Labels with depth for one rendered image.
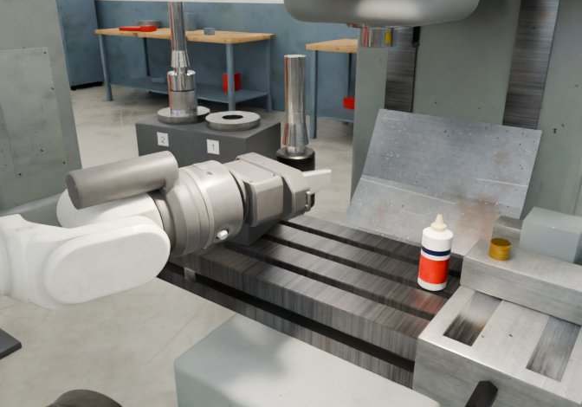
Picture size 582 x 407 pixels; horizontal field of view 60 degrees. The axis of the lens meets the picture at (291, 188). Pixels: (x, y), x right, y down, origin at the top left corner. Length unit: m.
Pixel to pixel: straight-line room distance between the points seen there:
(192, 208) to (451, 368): 0.30
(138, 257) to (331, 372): 0.35
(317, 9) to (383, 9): 0.08
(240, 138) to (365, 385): 0.39
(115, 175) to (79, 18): 7.49
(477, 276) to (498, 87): 0.49
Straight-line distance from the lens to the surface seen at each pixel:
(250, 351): 0.76
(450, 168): 1.04
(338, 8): 0.61
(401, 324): 0.68
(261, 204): 0.54
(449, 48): 1.05
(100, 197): 0.47
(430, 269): 0.74
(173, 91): 0.89
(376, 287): 0.75
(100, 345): 2.29
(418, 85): 1.07
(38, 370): 2.26
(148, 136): 0.89
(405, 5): 0.58
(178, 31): 0.88
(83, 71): 7.98
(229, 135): 0.79
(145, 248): 0.47
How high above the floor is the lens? 1.35
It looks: 21 degrees down
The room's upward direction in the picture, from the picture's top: straight up
